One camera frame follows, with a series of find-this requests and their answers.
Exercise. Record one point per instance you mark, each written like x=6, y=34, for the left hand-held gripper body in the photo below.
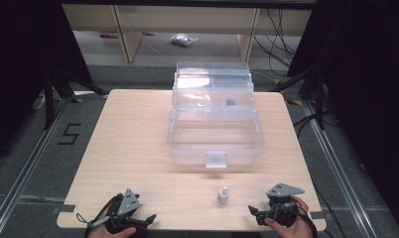
x=128, y=202

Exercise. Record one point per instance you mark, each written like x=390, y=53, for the clear plastic bag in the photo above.
x=184, y=39

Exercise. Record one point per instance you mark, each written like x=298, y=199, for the small dark object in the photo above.
x=230, y=102

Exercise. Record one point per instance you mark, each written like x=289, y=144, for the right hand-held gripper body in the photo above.
x=282, y=202

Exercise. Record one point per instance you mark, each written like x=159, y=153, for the black metal stand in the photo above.
x=49, y=99
x=319, y=95

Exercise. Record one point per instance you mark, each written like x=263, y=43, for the person's left hand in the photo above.
x=103, y=232

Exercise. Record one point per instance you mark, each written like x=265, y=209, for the clear plastic tiered storage box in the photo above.
x=215, y=132

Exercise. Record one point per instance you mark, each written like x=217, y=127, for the person's right hand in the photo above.
x=298, y=228

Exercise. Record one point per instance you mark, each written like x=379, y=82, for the aluminium floor rail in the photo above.
x=25, y=172
x=339, y=172

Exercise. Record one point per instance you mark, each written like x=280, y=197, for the yellow black floor tape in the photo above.
x=294, y=102
x=77, y=100

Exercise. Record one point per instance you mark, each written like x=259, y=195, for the black curtain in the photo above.
x=369, y=82
x=25, y=59

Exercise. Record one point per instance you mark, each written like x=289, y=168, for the pink object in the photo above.
x=108, y=34

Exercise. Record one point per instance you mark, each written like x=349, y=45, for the beige wooden shelf unit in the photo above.
x=187, y=18

